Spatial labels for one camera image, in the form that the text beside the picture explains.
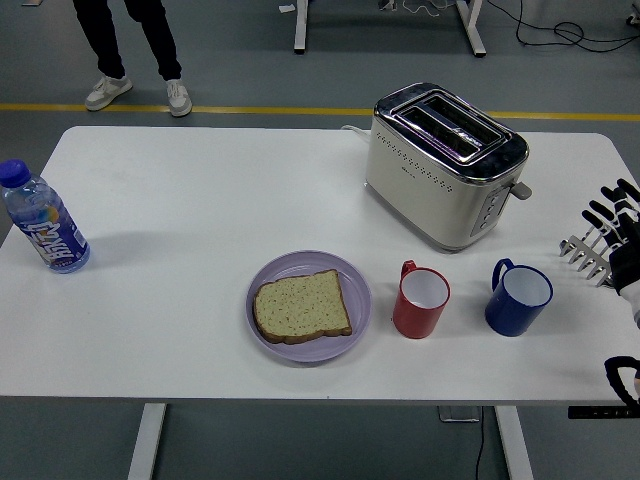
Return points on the person with grey-white shoes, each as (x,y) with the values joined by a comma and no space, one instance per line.
(107,40)

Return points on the white table leg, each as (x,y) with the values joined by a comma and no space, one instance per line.
(147,440)
(515,445)

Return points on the bread slice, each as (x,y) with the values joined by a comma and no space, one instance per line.
(300,307)

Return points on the grey box under table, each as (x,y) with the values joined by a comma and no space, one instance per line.
(457,414)

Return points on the black table control panel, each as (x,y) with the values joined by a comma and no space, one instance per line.
(595,412)

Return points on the blue-capped plastic water bottle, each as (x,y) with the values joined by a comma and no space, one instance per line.
(50,235)

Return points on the purple round plate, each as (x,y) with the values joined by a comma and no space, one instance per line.
(300,352)

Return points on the white background desk leg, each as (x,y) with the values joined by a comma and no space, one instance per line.
(300,30)
(472,30)

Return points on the cream chrome toaster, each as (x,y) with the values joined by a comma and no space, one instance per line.
(425,200)

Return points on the white chair caster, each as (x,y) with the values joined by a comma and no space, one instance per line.
(634,19)

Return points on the blue enamel cup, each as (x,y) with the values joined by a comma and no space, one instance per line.
(510,315)

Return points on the silver metal toast rack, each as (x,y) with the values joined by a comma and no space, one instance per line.
(575,248)

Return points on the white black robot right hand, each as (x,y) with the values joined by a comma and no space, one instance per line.
(625,265)

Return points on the white paper scrap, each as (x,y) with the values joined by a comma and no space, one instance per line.
(286,8)

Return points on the red enamel cup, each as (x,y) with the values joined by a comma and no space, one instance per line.
(415,320)

